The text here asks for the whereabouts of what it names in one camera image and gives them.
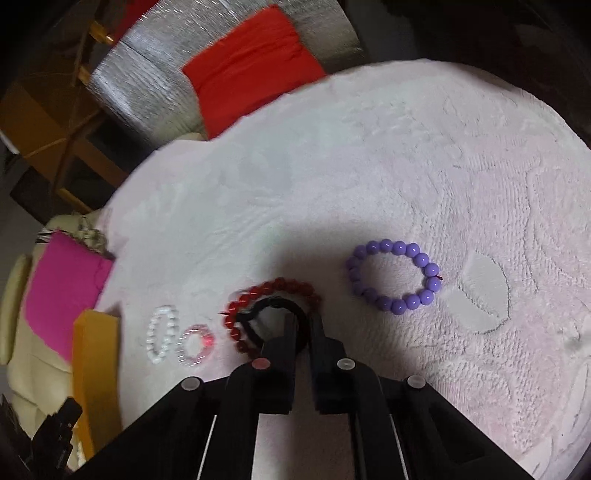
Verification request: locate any orange cardboard tray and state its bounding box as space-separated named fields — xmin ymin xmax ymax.
xmin=72 ymin=310 xmax=122 ymax=459

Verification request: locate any purple bead bracelet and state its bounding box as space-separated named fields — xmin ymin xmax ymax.
xmin=345 ymin=238 xmax=444 ymax=316

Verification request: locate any cream leather sofa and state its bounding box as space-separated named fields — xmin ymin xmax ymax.
xmin=1 ymin=243 xmax=73 ymax=437

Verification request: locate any pink white embossed blanket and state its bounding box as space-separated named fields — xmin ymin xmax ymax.
xmin=98 ymin=61 xmax=590 ymax=479

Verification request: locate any thin black hair tie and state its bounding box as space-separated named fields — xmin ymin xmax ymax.
xmin=239 ymin=295 xmax=310 ymax=356

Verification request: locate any white pearl bead bracelet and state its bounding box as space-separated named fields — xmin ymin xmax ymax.
xmin=145 ymin=305 xmax=181 ymax=365

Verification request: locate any red bead bracelet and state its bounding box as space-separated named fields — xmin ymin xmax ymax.
xmin=221 ymin=276 xmax=324 ymax=361

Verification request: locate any patterned fabric pouch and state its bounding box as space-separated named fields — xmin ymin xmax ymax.
xmin=69 ymin=212 xmax=107 ymax=255

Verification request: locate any red cushion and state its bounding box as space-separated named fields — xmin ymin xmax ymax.
xmin=182 ymin=5 xmax=327 ymax=139

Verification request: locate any wooden cabinet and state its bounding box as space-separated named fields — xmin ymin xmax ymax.
xmin=1 ymin=11 xmax=135 ymax=218

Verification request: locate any silver foil insulation sheet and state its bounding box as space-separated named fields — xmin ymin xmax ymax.
xmin=88 ymin=0 xmax=366 ymax=148

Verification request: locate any magenta cushion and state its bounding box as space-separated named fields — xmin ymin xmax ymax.
xmin=24 ymin=230 xmax=114 ymax=362

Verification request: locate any pink clear bead bracelet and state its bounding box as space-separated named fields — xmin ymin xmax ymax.
xmin=174 ymin=323 xmax=216 ymax=368

